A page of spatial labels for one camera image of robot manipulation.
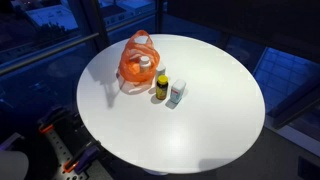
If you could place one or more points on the white pill bottle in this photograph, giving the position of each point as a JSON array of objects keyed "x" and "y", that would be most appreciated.
[{"x": 145, "y": 63}]

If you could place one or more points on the brown bottle yellow cap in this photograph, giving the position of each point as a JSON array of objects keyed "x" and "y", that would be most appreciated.
[{"x": 161, "y": 87}]

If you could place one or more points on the small white bottle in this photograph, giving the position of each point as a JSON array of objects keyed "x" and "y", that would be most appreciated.
[{"x": 160, "y": 70}]

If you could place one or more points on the orange plastic bag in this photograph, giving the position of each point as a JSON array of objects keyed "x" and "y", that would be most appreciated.
[{"x": 129, "y": 65}]

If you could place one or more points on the white light-blue rectangular container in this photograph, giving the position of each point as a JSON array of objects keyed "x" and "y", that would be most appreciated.
[{"x": 177, "y": 91}]

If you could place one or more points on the purple orange clamp near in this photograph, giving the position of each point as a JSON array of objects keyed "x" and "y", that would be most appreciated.
[{"x": 82, "y": 158}]

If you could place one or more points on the purple orange clamp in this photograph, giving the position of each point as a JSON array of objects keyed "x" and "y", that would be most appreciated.
[
  {"x": 82, "y": 158},
  {"x": 47, "y": 122}
]

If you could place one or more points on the purple orange clamp far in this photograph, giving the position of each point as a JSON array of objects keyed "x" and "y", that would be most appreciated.
[{"x": 47, "y": 122}]

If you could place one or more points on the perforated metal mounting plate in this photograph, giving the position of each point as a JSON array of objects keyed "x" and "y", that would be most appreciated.
[{"x": 62, "y": 154}]

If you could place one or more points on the metal window railing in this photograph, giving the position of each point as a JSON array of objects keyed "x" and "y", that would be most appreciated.
[{"x": 46, "y": 54}]

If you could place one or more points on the white cylindrical object corner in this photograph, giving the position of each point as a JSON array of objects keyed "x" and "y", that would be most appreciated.
[{"x": 13, "y": 165}]

